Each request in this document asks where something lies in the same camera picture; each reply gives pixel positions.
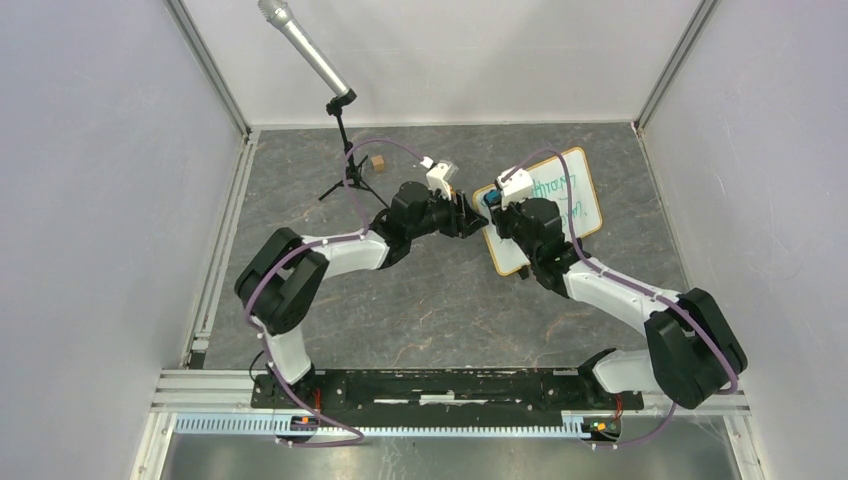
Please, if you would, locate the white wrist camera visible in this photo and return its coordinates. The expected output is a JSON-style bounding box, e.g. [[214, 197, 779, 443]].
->
[[496, 168, 534, 210], [420, 156, 458, 200]]

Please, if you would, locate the plain wooden cube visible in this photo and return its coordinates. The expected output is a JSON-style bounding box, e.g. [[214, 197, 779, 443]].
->
[[370, 155, 386, 173]]

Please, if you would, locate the silver microphone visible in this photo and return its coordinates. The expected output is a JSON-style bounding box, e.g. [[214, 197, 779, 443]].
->
[[257, 0, 356, 102]]

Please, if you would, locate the aluminium slotted rail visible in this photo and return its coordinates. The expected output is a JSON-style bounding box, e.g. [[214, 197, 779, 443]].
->
[[152, 368, 750, 443]]

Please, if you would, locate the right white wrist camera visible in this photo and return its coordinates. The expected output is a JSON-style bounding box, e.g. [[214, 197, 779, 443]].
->
[[496, 168, 534, 210]]

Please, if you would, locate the black tripod mic stand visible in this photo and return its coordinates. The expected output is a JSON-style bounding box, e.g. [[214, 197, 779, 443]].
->
[[318, 89, 388, 207]]

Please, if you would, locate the blue whiteboard eraser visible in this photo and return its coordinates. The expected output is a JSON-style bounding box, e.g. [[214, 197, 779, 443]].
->
[[483, 190, 502, 209]]

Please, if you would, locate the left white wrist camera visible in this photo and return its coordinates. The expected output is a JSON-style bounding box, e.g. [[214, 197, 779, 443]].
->
[[420, 156, 458, 200]]

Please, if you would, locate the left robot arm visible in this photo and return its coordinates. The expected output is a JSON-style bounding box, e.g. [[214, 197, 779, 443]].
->
[[234, 181, 488, 408]]

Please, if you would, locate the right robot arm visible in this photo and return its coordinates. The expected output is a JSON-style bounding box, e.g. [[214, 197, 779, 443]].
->
[[483, 191, 748, 410]]

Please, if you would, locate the yellow framed whiteboard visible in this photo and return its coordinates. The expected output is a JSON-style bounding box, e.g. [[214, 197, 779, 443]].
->
[[472, 146, 604, 282]]

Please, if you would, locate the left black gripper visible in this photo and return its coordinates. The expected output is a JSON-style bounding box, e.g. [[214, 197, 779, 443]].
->
[[407, 184, 489, 240]]

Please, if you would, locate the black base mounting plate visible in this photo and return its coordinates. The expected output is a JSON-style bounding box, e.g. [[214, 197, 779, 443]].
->
[[251, 368, 644, 429]]

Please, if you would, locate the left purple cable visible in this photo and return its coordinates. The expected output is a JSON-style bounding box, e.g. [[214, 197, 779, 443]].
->
[[243, 137, 429, 449]]

